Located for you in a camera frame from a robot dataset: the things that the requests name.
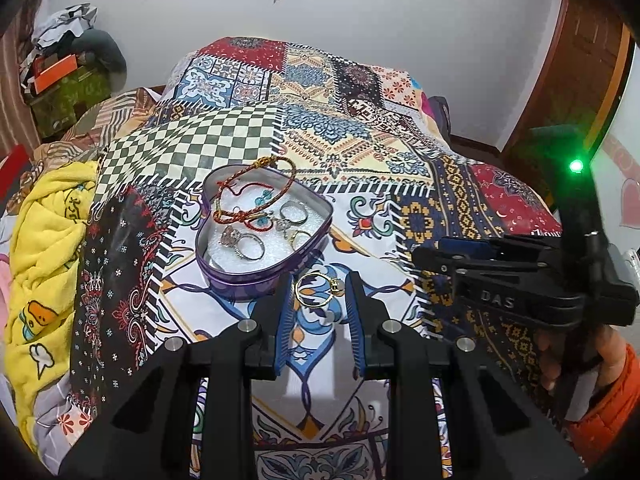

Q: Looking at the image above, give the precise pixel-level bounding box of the dark blue bag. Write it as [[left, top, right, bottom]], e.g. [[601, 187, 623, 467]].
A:
[[429, 96, 452, 143]]

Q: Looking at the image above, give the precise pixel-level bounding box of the brown striped curtain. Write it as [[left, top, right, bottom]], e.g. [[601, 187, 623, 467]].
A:
[[0, 0, 52, 161]]

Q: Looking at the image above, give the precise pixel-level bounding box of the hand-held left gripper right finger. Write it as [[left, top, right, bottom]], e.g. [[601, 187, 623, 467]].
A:
[[344, 271, 587, 480]]

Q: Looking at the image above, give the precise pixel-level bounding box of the heart-shaped purple tin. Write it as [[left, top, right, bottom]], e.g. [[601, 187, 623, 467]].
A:
[[195, 162, 334, 303]]

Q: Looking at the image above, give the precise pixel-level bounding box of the red braided string bracelet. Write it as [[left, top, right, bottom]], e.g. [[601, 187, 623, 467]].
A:
[[212, 156, 297, 232]]

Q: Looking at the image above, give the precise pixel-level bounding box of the pink cloth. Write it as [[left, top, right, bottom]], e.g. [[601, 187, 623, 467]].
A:
[[0, 252, 15, 313]]

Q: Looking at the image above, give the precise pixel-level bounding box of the brown wooden door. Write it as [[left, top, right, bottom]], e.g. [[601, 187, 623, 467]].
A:
[[500, 0, 632, 173]]

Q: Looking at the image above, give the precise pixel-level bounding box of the yellow fleece blanket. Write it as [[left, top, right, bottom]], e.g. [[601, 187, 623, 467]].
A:
[[7, 160, 102, 456]]

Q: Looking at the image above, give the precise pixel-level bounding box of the colourful patchwork blanket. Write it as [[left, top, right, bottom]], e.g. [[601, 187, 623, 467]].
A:
[[65, 36, 565, 480]]

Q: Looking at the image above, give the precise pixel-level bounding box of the pink heart sticker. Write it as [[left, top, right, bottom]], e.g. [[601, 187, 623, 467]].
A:
[[616, 175, 640, 228]]

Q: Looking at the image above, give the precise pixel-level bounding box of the wide silver ring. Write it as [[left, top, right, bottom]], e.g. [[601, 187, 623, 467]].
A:
[[279, 200, 309, 224]]

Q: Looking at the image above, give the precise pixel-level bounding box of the pink patterned pillow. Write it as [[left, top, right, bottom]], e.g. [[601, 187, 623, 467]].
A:
[[412, 76, 435, 126]]

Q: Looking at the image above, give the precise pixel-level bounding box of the red cord teal bead bracelet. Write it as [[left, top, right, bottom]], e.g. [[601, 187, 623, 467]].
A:
[[220, 180, 277, 212]]

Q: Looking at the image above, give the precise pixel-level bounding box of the dark grey cushion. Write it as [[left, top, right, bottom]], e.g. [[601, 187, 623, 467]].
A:
[[74, 29, 128, 83]]

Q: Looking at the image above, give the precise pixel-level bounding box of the orange box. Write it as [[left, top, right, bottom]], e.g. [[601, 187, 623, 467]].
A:
[[31, 54, 80, 95]]

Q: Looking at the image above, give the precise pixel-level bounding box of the person's right hand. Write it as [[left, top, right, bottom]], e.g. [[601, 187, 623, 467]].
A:
[[537, 324, 629, 394]]

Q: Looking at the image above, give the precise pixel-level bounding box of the striped bed sheet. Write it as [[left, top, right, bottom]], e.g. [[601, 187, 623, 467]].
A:
[[32, 87, 172, 173]]

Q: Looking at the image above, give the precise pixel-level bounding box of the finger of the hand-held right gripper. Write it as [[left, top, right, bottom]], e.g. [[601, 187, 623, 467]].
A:
[[436, 233, 563, 263], [410, 244, 588, 328]]

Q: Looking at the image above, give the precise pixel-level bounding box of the plain silver ring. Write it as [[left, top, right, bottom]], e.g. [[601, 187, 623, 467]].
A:
[[234, 236, 266, 262]]

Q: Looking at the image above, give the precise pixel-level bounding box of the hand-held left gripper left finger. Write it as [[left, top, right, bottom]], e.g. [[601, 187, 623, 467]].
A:
[[60, 272, 297, 480]]

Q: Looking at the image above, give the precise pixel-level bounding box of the pink stone ring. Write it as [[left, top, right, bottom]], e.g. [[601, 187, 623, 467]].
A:
[[219, 224, 247, 252]]

